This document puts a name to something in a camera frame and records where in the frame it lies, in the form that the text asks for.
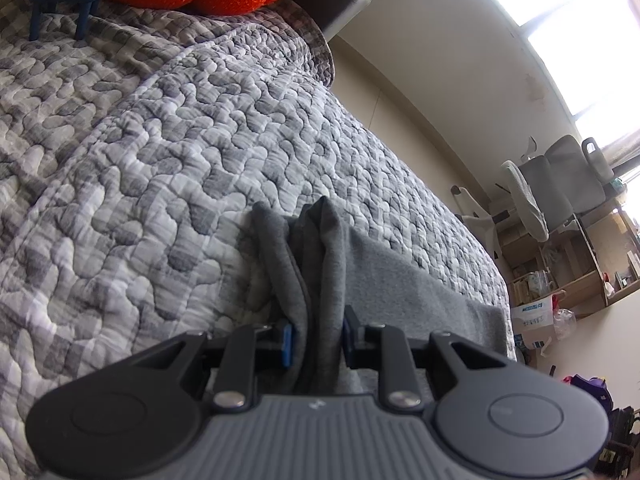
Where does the black bag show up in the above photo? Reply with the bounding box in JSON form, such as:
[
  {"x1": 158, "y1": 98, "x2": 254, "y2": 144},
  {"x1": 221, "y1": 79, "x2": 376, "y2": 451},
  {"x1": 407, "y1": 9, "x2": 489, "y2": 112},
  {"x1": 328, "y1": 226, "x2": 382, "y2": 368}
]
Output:
[{"x1": 597, "y1": 406, "x2": 640, "y2": 480}]

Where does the grey quilted blanket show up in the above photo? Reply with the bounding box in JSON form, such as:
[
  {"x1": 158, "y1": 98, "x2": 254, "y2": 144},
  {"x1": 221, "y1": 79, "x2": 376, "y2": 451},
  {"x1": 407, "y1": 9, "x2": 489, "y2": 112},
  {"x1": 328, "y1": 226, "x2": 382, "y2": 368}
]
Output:
[{"x1": 0, "y1": 0, "x2": 516, "y2": 480}]

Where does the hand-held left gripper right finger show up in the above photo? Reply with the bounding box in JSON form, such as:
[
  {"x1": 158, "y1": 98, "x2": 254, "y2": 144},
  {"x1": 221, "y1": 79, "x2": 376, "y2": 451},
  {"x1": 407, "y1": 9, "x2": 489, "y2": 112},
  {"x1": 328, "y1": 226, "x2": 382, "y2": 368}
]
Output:
[{"x1": 342, "y1": 305, "x2": 506, "y2": 412}]

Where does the bright window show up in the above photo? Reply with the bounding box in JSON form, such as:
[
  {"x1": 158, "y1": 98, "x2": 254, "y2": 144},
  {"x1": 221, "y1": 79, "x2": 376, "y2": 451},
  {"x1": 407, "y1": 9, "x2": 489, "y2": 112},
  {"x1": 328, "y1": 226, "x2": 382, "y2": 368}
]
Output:
[{"x1": 455, "y1": 0, "x2": 640, "y2": 132}]

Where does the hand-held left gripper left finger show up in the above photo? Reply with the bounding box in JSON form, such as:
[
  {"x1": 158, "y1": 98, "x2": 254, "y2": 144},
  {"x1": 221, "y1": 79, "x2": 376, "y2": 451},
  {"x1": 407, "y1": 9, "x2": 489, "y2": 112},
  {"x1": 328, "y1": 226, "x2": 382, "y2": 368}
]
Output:
[{"x1": 132, "y1": 322, "x2": 296, "y2": 412}]

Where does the grey shirt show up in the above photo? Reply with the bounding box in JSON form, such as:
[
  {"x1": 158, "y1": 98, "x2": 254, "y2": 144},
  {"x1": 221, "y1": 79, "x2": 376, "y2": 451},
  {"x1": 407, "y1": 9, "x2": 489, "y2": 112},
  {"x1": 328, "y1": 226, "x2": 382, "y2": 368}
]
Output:
[{"x1": 250, "y1": 197, "x2": 516, "y2": 396}]

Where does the white cardboard box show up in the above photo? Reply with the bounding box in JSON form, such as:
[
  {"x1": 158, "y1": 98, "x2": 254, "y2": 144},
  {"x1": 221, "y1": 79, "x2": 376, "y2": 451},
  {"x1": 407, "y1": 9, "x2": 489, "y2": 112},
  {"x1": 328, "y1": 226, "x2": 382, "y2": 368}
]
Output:
[{"x1": 511, "y1": 294, "x2": 557, "y2": 352}]

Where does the grey office chair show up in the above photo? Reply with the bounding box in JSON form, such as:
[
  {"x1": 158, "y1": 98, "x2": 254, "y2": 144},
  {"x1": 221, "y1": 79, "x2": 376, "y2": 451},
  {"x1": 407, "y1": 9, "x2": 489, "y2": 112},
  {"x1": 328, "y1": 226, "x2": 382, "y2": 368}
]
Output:
[{"x1": 450, "y1": 135, "x2": 616, "y2": 261}]

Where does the clear plastic bag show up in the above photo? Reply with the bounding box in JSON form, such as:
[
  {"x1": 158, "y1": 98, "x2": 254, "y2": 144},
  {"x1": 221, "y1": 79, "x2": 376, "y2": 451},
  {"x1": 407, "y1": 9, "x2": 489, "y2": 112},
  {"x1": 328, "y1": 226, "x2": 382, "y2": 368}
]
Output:
[{"x1": 550, "y1": 307, "x2": 579, "y2": 344}]

